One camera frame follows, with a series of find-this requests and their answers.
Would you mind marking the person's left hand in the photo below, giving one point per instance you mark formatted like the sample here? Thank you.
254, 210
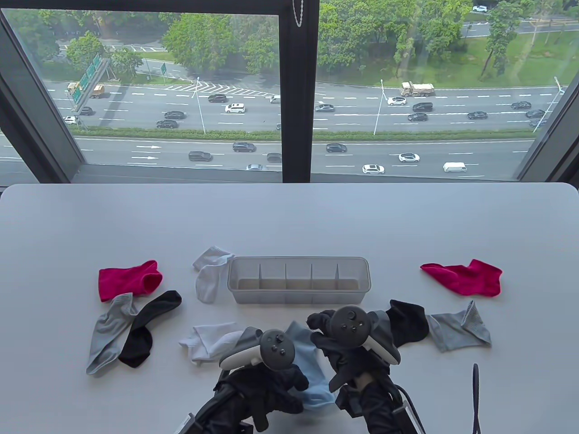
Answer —
262, 386

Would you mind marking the person's right hand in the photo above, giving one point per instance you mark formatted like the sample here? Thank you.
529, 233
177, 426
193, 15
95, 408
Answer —
353, 361

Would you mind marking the light blue sock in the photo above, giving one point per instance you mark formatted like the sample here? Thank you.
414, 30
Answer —
312, 361

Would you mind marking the black sock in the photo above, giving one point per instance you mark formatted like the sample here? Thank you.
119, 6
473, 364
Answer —
135, 343
409, 321

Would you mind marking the white sock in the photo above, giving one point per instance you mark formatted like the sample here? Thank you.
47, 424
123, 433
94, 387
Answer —
208, 280
208, 339

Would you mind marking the grey sock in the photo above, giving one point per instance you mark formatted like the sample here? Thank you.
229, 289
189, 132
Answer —
457, 332
106, 334

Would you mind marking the red sock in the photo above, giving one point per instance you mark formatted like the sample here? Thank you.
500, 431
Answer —
466, 278
126, 280

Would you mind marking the person's right forearm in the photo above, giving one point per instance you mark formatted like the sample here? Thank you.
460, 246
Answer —
380, 411

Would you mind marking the person's left forearm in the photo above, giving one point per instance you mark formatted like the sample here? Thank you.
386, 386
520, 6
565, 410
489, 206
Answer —
217, 416

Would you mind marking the clear plastic divided organizer box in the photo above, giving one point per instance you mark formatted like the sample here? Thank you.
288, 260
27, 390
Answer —
298, 289

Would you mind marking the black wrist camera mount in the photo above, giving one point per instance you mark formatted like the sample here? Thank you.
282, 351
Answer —
260, 418
344, 382

